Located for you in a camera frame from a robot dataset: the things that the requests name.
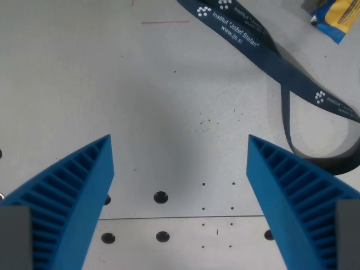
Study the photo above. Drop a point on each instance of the blue and yellow snack packet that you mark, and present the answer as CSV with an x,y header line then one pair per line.
x,y
334,19

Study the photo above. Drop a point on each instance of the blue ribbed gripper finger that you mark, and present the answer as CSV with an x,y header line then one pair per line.
x,y
292,194
70,197

